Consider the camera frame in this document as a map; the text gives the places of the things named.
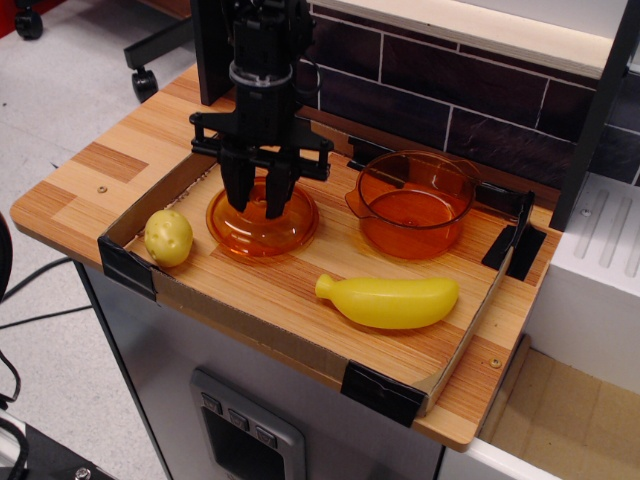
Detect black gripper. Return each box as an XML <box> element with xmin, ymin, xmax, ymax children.
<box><xmin>189</xmin><ymin>75</ymin><xmax>334</xmax><ymax>219</ymax></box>

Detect orange transparent pot lid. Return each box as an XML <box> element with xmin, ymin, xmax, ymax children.
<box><xmin>206</xmin><ymin>177</ymin><xmax>319</xmax><ymax>257</ymax></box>

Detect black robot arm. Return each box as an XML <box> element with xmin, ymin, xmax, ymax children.
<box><xmin>190</xmin><ymin>1</ymin><xmax>334</xmax><ymax>219</ymax></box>

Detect orange transparent pot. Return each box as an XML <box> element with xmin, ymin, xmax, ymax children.
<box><xmin>345</xmin><ymin>150</ymin><xmax>480</xmax><ymax>260</ymax></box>

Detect yellow toy potato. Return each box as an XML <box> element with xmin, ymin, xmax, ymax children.
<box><xmin>144</xmin><ymin>209</ymin><xmax>193</xmax><ymax>267</ymax></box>

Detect black office chair base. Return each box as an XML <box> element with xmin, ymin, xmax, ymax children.
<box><xmin>124</xmin><ymin>18</ymin><xmax>193</xmax><ymax>103</ymax></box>

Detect yellow toy banana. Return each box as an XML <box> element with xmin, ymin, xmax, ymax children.
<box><xmin>315</xmin><ymin>274</ymin><xmax>459</xmax><ymax>330</ymax></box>

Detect grey toy oven panel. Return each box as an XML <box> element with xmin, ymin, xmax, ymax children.
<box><xmin>190</xmin><ymin>369</ymin><xmax>307</xmax><ymax>480</ymax></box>

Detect cardboard fence with black tape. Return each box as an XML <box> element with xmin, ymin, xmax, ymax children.
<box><xmin>97</xmin><ymin>96</ymin><xmax>548</xmax><ymax>429</ymax></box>

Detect light wooden shelf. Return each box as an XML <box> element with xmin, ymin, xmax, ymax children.
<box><xmin>317</xmin><ymin>0</ymin><xmax>613</xmax><ymax>79</ymax></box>

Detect white toy sink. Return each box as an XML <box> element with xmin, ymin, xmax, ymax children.
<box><xmin>525</xmin><ymin>174</ymin><xmax>639</xmax><ymax>392</ymax></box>

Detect black vertical post left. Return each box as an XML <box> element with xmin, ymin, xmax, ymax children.
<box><xmin>190</xmin><ymin>0</ymin><xmax>234</xmax><ymax>105</ymax></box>

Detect black vertical post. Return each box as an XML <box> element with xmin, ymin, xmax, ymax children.
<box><xmin>549</xmin><ymin>0</ymin><xmax>639</xmax><ymax>231</ymax></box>
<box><xmin>190</xmin><ymin>0</ymin><xmax>234</xmax><ymax>105</ymax></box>

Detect black cable on floor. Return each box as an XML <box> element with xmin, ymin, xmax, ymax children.
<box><xmin>0</xmin><ymin>255</ymin><xmax>94</xmax><ymax>331</ymax></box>

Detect black vertical post right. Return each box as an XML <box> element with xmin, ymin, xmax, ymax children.
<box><xmin>549</xmin><ymin>0</ymin><xmax>639</xmax><ymax>231</ymax></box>

